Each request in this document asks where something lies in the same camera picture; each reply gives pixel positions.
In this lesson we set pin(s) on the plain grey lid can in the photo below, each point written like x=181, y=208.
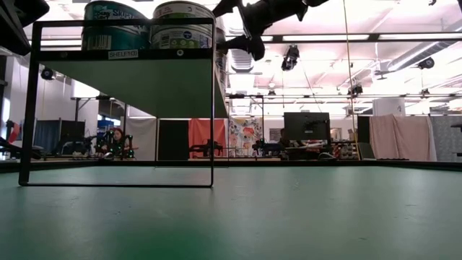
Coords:
x=184, y=11

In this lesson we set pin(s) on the small black ceiling camera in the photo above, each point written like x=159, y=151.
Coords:
x=355, y=89

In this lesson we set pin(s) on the white cloth panel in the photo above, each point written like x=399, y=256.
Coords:
x=142, y=131

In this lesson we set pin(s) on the blue label barcode can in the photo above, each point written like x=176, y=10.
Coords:
x=221, y=65

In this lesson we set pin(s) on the blue cloth panel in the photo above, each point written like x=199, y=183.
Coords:
x=47, y=135

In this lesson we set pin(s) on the black dome camera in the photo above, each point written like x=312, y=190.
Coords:
x=48, y=73
x=426, y=63

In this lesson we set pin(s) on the black aluminium table frame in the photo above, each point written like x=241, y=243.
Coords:
x=252, y=163

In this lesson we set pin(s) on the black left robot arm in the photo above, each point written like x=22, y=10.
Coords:
x=21, y=11

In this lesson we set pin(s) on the pink cloth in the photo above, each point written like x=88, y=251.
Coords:
x=400, y=131

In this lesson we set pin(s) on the black screen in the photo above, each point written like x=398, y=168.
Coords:
x=72, y=130

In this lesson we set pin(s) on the green table mat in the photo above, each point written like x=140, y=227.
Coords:
x=252, y=216

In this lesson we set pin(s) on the black overhead camera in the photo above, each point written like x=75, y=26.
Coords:
x=290, y=57

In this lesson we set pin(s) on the floral cloth panel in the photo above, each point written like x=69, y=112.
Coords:
x=245, y=131

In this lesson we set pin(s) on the person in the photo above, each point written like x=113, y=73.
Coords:
x=285, y=137
x=117, y=135

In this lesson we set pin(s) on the black overhead gantry bar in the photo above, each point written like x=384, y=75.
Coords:
x=325, y=37

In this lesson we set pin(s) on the black monitor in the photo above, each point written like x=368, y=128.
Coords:
x=307, y=122

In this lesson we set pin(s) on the orange cloth panel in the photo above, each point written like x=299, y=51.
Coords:
x=202, y=126

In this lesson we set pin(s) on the wooden board tray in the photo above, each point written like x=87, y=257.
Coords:
x=144, y=86

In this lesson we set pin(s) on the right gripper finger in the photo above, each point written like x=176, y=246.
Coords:
x=227, y=7
x=236, y=42

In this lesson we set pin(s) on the black background robot arm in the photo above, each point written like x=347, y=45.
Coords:
x=267, y=147
x=108, y=144
x=207, y=148

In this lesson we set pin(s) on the black panel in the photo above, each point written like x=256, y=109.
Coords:
x=174, y=139

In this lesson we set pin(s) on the thin vertical pole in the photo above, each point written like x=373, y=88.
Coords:
x=348, y=72

